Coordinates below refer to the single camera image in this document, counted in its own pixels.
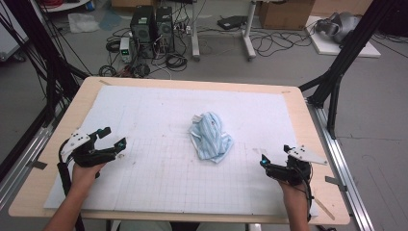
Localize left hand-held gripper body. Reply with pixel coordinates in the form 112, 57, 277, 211
60, 129, 117, 168

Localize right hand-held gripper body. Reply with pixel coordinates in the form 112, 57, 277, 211
265, 145, 328, 187

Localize blue striped towel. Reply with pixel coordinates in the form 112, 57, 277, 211
188, 111, 235, 164

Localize person's right hand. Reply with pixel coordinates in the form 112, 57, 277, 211
278, 179, 311, 207

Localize person's left hand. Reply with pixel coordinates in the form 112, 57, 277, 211
70, 162, 107, 194

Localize white grid mat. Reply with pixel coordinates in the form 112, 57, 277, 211
42, 85, 319, 218

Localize thin wooden stick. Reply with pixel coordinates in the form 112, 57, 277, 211
313, 196, 337, 221

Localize person's legs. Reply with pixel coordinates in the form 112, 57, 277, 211
115, 220, 201, 231

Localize white power supply box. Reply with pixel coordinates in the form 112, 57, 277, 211
119, 37, 133, 64

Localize black metal stand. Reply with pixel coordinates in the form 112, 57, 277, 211
0, 0, 91, 128
297, 0, 404, 141

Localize white floor board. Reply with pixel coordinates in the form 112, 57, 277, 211
304, 15, 382, 59

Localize large black computer tower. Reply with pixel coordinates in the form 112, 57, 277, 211
129, 5, 157, 60

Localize clear plastic bag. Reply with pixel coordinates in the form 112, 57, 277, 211
67, 13, 101, 34

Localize white desk leg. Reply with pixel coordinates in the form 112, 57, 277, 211
190, 0, 202, 62
242, 0, 258, 62

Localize slim black computer tower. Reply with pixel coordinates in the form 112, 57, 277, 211
155, 6, 176, 54

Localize grey machine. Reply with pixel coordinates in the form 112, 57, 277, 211
315, 12, 362, 44

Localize brown cardboard box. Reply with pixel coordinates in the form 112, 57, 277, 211
258, 0, 317, 31

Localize black flat device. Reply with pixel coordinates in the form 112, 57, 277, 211
217, 14, 248, 31

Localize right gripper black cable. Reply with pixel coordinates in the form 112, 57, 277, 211
294, 163, 314, 223

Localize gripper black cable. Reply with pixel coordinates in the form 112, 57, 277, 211
57, 139, 85, 231
294, 163, 314, 223

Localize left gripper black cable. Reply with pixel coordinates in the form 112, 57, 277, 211
57, 139, 85, 231

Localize aluminium rail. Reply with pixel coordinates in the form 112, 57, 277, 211
0, 105, 65, 211
306, 101, 375, 231

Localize coiled black cable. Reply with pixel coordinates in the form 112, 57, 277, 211
165, 52, 189, 72

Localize tangled black floor cables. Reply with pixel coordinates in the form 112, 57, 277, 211
249, 27, 319, 59

